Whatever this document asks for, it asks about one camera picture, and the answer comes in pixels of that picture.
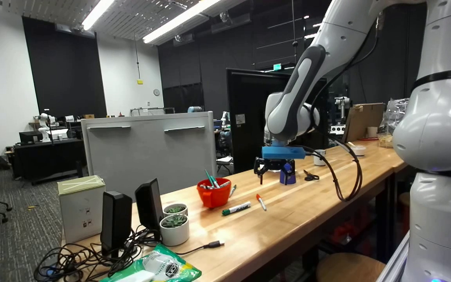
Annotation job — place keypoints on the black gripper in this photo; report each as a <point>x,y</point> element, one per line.
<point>272,165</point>

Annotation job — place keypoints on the grey marker with red cap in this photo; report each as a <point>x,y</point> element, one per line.
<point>260,202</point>

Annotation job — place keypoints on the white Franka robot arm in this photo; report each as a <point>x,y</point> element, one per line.
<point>433,130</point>

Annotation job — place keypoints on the slim green marker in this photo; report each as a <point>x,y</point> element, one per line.
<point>233,190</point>

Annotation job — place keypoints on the thick marker with green cap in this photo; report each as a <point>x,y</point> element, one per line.
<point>234,209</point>

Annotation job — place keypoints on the black panel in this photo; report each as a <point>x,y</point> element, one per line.
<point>249,119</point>

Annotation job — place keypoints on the white label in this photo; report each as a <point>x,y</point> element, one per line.
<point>239,119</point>

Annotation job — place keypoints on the red bowl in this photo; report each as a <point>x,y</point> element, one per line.
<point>213,194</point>

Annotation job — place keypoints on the white bowl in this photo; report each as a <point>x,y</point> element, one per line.
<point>358,151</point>

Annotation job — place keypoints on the cardboard box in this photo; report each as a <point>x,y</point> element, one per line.
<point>363,119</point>

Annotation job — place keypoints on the white plant pot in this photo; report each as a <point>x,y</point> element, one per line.
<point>173,229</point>
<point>175,209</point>

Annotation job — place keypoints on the round wooden stool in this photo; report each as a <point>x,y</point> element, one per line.
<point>349,267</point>

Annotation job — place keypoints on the black speaker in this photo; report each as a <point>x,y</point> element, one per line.
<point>115,221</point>
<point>148,205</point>

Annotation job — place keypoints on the clear plastic bag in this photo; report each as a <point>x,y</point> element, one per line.
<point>391,122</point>

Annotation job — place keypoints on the green plastic package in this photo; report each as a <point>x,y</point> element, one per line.
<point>155,267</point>

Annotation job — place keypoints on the ceiling light strip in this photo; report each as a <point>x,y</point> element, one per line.
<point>97,13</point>
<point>180,21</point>

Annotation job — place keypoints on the white box with yellow top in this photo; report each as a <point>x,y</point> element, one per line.
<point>81,205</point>

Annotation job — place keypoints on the black desk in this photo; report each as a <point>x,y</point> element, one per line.
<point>47,157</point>

